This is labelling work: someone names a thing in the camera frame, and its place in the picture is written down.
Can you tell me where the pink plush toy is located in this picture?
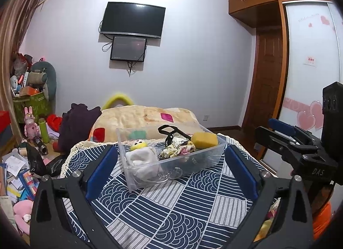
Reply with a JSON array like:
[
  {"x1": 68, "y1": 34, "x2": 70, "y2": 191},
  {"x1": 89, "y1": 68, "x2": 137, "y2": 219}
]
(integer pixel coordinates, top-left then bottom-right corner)
[{"x1": 13, "y1": 201, "x2": 34, "y2": 237}]

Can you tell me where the striped brown curtain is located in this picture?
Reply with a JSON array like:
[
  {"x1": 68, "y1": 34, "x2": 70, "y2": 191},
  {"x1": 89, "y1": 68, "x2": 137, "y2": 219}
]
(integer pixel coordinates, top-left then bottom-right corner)
[{"x1": 0, "y1": 0, "x2": 51, "y2": 142}]

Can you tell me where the beige patchwork blanket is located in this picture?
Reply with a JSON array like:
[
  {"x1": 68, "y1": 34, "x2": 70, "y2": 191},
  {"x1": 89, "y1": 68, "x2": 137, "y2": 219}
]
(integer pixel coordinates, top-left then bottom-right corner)
[{"x1": 88, "y1": 105, "x2": 200, "y2": 143}]

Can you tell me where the small black wall monitor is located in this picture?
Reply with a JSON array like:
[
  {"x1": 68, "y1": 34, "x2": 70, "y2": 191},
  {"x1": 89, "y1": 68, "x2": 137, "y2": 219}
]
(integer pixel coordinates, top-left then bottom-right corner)
[{"x1": 110, "y1": 36, "x2": 148, "y2": 63}]

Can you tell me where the floral fabric piece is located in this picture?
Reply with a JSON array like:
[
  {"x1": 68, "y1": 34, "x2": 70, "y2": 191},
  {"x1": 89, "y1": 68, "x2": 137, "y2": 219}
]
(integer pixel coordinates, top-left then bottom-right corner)
[{"x1": 160, "y1": 140, "x2": 198, "y2": 160}]

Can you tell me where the yellow white plush toy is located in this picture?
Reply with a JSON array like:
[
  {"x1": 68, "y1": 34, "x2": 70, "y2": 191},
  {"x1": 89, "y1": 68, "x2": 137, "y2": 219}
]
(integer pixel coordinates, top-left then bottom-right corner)
[{"x1": 130, "y1": 139, "x2": 149, "y2": 151}]

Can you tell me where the white sliding wardrobe door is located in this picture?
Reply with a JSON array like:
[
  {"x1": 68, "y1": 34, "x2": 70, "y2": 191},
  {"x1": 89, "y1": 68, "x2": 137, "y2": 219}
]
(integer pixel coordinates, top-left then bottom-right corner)
[{"x1": 264, "y1": 1, "x2": 343, "y2": 170}]

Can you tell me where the yellow soft cloth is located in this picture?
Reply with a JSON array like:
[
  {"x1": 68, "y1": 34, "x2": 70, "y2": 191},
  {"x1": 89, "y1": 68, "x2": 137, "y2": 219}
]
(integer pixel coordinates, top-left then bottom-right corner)
[{"x1": 253, "y1": 212, "x2": 276, "y2": 242}]

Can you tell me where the dark purple garment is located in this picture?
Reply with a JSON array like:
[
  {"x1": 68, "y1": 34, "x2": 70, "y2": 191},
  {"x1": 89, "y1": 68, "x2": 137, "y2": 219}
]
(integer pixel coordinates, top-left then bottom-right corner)
[{"x1": 57, "y1": 103, "x2": 102, "y2": 154}]

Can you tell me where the black plastic bag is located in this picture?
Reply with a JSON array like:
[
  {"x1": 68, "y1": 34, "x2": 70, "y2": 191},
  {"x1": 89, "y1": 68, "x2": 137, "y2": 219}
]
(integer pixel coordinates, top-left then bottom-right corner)
[{"x1": 25, "y1": 146, "x2": 65, "y2": 178}]

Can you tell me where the red box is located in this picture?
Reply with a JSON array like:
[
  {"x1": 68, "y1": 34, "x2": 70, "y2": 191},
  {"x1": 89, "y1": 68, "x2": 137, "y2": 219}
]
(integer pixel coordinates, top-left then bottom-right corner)
[{"x1": 0, "y1": 110, "x2": 13, "y2": 133}]

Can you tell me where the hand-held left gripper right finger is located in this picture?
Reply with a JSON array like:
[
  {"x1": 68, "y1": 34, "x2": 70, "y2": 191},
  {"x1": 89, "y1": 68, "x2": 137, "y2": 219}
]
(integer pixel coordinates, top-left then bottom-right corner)
[{"x1": 224, "y1": 145, "x2": 314, "y2": 249}]

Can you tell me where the red cloth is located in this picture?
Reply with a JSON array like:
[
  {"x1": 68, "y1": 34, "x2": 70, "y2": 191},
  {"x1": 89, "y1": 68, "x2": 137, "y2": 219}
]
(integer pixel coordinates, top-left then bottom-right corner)
[{"x1": 47, "y1": 114, "x2": 64, "y2": 132}]

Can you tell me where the green storage box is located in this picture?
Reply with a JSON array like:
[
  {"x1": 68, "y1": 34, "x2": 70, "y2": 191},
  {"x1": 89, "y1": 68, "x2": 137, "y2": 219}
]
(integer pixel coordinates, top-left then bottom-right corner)
[{"x1": 13, "y1": 92, "x2": 53, "y2": 124}]

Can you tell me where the green bottle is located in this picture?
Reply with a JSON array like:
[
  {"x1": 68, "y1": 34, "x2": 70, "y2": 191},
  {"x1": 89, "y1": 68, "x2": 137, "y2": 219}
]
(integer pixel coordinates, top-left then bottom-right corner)
[{"x1": 38, "y1": 118, "x2": 51, "y2": 143}]

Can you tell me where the white soft cloth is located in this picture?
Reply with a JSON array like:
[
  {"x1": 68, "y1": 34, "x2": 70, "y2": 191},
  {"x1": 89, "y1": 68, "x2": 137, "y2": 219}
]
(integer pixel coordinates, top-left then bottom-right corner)
[{"x1": 126, "y1": 147, "x2": 162, "y2": 180}]

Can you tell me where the pile of papers and books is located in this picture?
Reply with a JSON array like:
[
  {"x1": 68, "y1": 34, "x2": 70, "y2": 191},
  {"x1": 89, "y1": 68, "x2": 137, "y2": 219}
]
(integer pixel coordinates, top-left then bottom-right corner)
[{"x1": 0, "y1": 147, "x2": 41, "y2": 204}]

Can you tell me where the brown wooden door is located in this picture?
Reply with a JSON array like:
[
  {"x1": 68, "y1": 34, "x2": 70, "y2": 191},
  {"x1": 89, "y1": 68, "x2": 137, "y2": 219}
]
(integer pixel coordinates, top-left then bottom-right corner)
[{"x1": 242, "y1": 28, "x2": 284, "y2": 132}]

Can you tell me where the black flashlight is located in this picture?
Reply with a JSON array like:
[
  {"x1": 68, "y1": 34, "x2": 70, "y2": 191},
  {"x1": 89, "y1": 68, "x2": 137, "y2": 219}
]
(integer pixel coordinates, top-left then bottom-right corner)
[{"x1": 33, "y1": 136, "x2": 49, "y2": 156}]

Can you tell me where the grey green plush shark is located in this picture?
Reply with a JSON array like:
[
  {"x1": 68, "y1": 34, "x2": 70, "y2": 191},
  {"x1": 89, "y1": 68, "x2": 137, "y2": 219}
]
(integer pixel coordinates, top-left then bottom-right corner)
[{"x1": 28, "y1": 62, "x2": 57, "y2": 103}]

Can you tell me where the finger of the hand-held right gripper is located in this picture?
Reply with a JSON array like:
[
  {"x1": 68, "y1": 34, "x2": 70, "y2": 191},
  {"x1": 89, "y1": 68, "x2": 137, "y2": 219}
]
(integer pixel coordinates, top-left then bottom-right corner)
[
  {"x1": 254, "y1": 126, "x2": 306, "y2": 164},
  {"x1": 269, "y1": 118, "x2": 322, "y2": 147}
]

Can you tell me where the clear plastic bin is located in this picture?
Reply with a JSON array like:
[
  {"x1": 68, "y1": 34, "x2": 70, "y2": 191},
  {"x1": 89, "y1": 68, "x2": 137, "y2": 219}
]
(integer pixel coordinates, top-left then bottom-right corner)
[{"x1": 116, "y1": 122, "x2": 228, "y2": 193}]

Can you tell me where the yellow sponge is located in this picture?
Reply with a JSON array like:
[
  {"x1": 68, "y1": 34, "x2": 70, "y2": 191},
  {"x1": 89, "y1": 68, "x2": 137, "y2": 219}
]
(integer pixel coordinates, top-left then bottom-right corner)
[{"x1": 191, "y1": 132, "x2": 218, "y2": 150}]

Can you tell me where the blue wave patterned cloth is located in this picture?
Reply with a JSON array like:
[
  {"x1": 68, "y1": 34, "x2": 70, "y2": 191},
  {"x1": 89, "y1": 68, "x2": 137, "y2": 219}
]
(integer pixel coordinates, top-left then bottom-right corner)
[{"x1": 60, "y1": 137, "x2": 280, "y2": 249}]

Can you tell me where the large black wall television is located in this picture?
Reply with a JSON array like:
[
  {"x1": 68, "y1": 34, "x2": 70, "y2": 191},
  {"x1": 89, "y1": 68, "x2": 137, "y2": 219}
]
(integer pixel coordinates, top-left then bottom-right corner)
[{"x1": 99, "y1": 2, "x2": 166, "y2": 39}]

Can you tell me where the wooden overhead cabinet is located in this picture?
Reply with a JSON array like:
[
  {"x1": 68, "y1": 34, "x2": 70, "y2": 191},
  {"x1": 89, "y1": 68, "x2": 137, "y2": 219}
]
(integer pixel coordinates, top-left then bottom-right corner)
[{"x1": 228, "y1": 0, "x2": 333, "y2": 29}]

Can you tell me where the pile of toys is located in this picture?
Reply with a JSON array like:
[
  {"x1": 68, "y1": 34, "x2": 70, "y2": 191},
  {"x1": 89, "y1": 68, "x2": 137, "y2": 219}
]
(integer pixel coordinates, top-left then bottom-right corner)
[{"x1": 10, "y1": 52, "x2": 34, "y2": 97}]

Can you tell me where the pink rabbit figure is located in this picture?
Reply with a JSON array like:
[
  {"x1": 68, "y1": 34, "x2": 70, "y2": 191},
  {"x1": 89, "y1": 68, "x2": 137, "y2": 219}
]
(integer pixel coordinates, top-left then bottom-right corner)
[{"x1": 24, "y1": 107, "x2": 41, "y2": 140}]

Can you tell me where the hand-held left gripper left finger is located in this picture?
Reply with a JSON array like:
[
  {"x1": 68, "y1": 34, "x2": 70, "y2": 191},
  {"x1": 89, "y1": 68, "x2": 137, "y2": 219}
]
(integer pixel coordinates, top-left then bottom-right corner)
[{"x1": 29, "y1": 146, "x2": 120, "y2": 249}]

